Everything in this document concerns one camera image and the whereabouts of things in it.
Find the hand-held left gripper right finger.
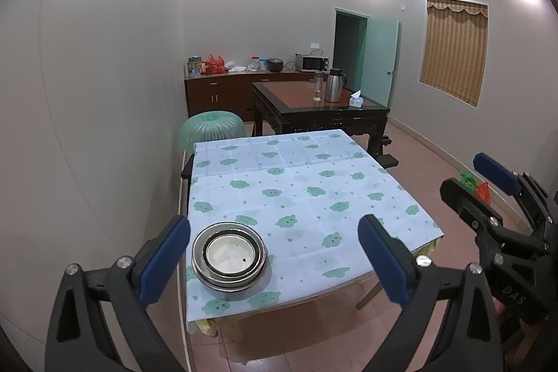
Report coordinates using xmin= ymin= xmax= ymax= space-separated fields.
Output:
xmin=356 ymin=214 xmax=506 ymax=372

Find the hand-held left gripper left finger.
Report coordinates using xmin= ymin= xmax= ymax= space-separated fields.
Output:
xmin=44 ymin=214 xmax=193 ymax=372

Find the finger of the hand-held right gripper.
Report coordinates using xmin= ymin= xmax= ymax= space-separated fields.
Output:
xmin=439 ymin=177 xmax=506 ymax=259
xmin=473 ymin=153 xmax=554 ymax=231

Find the medium stainless steel bowl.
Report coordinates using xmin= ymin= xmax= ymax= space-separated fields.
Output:
xmin=195 ymin=224 xmax=265 ymax=279

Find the white enamel bowl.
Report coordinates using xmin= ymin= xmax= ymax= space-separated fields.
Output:
xmin=205 ymin=233 xmax=257 ymax=273

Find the large stainless steel bowl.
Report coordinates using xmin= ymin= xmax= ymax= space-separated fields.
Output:
xmin=191 ymin=222 xmax=267 ymax=292

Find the light wooden table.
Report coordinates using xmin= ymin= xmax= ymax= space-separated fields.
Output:
xmin=194 ymin=237 xmax=445 ymax=364

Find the table with green-patterned cloth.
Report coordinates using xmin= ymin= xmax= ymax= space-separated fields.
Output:
xmin=185 ymin=129 xmax=445 ymax=333

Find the striped window blind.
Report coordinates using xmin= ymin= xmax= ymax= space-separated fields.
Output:
xmin=419 ymin=0 xmax=489 ymax=108

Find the green mesh food cover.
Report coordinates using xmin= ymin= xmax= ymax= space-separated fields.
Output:
xmin=180 ymin=112 xmax=245 ymax=155

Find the teal door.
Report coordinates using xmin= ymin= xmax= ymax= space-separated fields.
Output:
xmin=362 ymin=17 xmax=400 ymax=109

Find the steel thermos kettle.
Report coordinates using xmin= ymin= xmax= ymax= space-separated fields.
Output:
xmin=325 ymin=68 xmax=347 ymax=103

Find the brown wooden sideboard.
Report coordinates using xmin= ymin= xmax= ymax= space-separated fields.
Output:
xmin=184 ymin=69 xmax=336 ymax=122

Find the glass bottle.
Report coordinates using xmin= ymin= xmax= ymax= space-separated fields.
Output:
xmin=312 ymin=71 xmax=325 ymax=103

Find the dark wooden table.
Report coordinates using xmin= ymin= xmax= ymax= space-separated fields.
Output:
xmin=252 ymin=79 xmax=390 ymax=155

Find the red plastic bag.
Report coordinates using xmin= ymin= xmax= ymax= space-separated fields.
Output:
xmin=206 ymin=54 xmax=227 ymax=74

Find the white microwave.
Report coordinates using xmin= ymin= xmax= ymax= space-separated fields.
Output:
xmin=295 ymin=53 xmax=331 ymax=73

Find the green door frame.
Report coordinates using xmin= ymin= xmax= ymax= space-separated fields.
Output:
xmin=333 ymin=7 xmax=369 ymax=91

